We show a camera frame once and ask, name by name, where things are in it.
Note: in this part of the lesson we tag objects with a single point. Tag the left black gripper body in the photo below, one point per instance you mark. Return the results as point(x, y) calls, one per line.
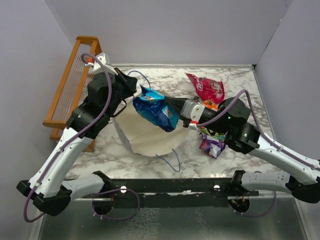
point(120, 86)

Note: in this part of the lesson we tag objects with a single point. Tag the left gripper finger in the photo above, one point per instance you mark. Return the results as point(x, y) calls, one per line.
point(129, 91)
point(129, 81)

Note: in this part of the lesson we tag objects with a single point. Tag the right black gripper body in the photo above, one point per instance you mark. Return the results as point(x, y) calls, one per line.
point(211, 124)

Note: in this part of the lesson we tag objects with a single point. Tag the orange snack box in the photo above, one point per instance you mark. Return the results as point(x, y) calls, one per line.
point(211, 105)

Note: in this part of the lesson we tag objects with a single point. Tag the red crisps bag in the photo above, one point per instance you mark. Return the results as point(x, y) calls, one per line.
point(208, 89)

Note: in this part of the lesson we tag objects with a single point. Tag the blue snack packet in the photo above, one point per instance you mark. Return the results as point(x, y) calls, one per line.
point(152, 106)

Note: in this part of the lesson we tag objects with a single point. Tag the yellow green snack packet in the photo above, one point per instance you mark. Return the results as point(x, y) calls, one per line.
point(213, 134)

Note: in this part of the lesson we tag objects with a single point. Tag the purple snack packet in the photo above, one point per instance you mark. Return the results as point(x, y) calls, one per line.
point(212, 146)

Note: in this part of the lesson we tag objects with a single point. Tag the blue checkered paper bag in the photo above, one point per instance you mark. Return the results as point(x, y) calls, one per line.
point(140, 136)

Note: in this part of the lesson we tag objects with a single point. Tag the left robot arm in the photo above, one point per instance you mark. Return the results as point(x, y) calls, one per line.
point(48, 190)

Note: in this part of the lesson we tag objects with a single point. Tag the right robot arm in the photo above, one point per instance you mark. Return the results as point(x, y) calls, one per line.
point(299, 175)

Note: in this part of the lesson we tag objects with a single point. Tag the wooden dish rack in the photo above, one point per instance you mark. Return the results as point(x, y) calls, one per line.
point(71, 90)

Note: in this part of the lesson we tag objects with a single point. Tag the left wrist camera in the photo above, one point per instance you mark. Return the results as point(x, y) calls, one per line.
point(98, 63)

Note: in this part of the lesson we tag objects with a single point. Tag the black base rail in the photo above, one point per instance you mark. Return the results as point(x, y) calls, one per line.
point(170, 192)

